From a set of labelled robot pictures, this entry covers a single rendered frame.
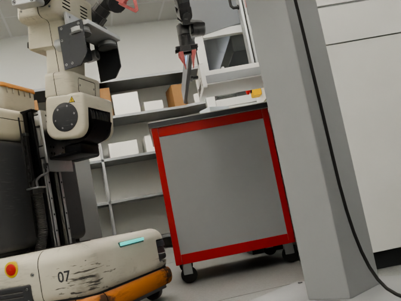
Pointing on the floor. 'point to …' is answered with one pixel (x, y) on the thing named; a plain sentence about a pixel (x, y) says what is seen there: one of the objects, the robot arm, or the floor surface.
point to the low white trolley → (222, 186)
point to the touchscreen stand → (313, 159)
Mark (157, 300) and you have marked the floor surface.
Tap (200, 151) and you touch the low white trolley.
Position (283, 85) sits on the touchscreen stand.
